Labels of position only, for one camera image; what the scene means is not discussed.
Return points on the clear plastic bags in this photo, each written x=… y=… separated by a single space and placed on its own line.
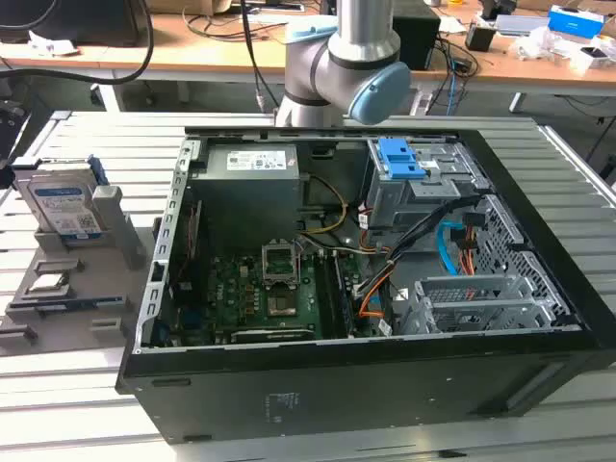
x=544 y=43

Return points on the brown cardboard box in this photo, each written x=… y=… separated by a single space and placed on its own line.
x=183 y=6

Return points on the metal disk bay cage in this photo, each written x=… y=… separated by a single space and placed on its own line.
x=423 y=192

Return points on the silver CPU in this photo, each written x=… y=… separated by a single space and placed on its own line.
x=48 y=283

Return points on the wooden desk white frame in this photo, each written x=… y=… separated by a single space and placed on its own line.
x=202 y=58

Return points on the black monitor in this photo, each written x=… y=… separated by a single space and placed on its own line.
x=86 y=19

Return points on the white power strip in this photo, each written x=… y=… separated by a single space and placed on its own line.
x=423 y=103

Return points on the black graphics card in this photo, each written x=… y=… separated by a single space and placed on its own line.
x=269 y=335

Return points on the grey power supply unit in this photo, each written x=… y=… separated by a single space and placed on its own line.
x=240 y=202

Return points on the flat silver case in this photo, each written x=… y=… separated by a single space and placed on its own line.
x=520 y=24

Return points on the green motherboard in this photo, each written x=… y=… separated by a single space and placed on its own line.
x=231 y=289

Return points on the grey parts rack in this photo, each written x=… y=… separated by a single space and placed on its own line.
x=96 y=289

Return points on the black open PC case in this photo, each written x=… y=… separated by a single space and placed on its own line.
x=337 y=399

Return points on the crumpled white paper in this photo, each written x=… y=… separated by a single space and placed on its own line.
x=48 y=44

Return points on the blue cardboard box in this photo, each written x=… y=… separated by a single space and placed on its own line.
x=575 y=21

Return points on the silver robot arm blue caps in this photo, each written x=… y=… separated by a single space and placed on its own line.
x=366 y=29

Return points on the black speaker box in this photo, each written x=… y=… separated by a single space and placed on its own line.
x=418 y=38

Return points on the small white box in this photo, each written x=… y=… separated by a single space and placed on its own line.
x=597 y=58

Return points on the CPU socket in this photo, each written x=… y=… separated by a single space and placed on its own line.
x=281 y=262

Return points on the hard disk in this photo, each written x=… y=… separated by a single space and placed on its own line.
x=60 y=202

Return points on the blue disk bay latch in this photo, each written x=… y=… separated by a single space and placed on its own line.
x=392 y=166

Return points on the perforated metal drive cage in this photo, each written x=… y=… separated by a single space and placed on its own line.
x=481 y=289

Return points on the black RAM slot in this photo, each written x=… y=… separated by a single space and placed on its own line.
x=328 y=296
x=344 y=293

